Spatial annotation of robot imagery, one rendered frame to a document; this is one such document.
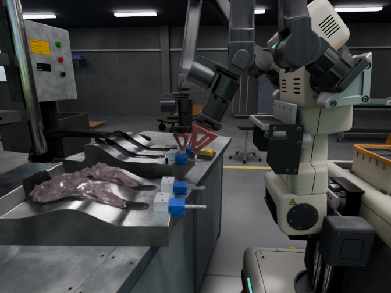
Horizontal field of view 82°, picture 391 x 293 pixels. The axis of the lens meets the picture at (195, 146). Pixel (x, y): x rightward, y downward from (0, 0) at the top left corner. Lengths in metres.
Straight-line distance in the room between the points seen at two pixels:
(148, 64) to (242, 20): 8.80
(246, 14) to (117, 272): 0.61
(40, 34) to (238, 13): 1.17
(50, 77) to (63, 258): 1.13
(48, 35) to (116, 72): 8.22
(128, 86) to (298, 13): 9.11
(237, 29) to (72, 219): 0.56
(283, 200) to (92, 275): 0.59
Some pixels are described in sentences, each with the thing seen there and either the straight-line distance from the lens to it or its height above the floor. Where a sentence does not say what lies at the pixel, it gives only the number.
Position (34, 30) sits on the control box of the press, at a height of 1.43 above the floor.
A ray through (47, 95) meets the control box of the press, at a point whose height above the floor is 1.10.
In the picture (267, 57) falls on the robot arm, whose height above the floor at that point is 1.26.
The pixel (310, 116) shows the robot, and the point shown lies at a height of 1.06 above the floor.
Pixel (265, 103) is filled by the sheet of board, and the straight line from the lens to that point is 8.61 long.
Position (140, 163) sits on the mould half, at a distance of 0.84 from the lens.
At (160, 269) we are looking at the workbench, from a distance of 0.82.
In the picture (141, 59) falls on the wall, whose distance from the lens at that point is 9.42.
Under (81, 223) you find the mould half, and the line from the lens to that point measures 0.58.
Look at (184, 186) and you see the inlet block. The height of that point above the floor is 0.87.
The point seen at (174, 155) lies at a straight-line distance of 0.82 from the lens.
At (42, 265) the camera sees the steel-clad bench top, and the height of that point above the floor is 0.80.
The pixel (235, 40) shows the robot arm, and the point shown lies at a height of 1.25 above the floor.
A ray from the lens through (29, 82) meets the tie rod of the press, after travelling 1.30.
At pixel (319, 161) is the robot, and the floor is 0.91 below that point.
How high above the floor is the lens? 1.16
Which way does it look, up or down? 15 degrees down
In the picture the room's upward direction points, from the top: straight up
